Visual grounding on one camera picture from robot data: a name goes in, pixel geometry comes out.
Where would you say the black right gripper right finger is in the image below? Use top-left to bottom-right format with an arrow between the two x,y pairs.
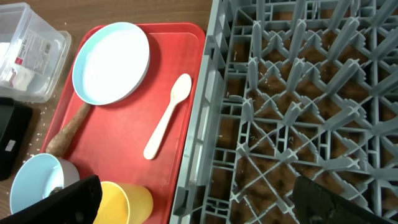
292,176 -> 390,224

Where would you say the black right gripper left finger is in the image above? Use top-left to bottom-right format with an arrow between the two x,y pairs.
1,175 -> 103,224

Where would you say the dark brown food lump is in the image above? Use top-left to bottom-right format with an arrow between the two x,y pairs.
49,187 -> 63,196

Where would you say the light blue bowl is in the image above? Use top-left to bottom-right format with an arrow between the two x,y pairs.
9,153 -> 80,214

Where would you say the brown carrot stick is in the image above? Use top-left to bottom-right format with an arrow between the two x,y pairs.
45,103 -> 91,157

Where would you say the light blue plate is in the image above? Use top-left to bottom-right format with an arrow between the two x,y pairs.
72,22 -> 150,105

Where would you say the black waste tray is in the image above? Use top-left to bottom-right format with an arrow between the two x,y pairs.
1,97 -> 33,180

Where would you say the grey dishwasher rack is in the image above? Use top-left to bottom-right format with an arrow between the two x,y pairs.
169,0 -> 397,223

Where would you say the clear plastic waste bin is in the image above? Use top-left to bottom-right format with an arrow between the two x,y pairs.
1,2 -> 72,103

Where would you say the yellow cup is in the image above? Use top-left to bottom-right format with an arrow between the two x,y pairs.
93,181 -> 154,224

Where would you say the red serving tray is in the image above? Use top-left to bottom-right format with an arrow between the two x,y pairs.
40,22 -> 206,224

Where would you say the white plastic spoon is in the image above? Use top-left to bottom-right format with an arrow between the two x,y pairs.
143,73 -> 192,160

